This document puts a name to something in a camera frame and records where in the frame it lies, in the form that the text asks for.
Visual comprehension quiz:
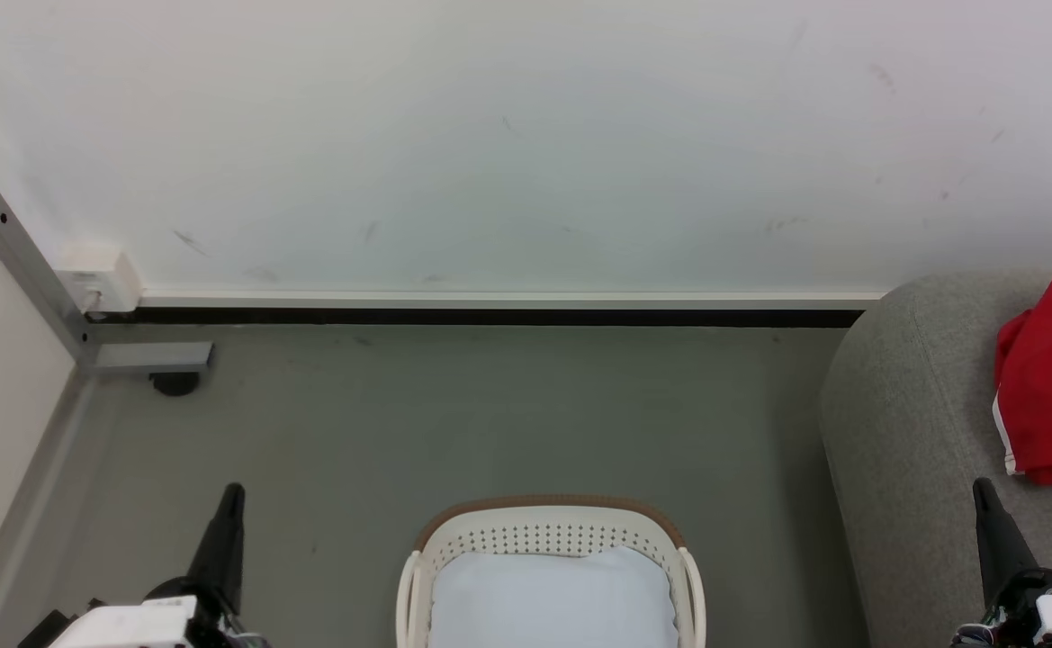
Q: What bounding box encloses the white plastic laundry basket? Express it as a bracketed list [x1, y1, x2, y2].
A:
[395, 494, 707, 648]

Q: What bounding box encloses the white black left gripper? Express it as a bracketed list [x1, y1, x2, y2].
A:
[47, 482, 256, 648]

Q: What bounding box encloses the white black baseboard strip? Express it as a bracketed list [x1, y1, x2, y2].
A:
[85, 290, 886, 329]

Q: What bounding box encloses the white wall socket box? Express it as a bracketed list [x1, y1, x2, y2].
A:
[54, 245, 143, 316]

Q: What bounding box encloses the grey metal frame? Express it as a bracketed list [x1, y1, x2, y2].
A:
[0, 178, 215, 377]

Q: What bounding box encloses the white cloth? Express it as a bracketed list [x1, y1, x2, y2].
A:
[428, 545, 680, 648]

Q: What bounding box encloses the grey fabric sofa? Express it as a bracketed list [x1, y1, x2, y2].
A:
[818, 268, 1052, 648]

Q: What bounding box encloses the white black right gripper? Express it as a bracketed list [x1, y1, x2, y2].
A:
[950, 478, 1052, 648]

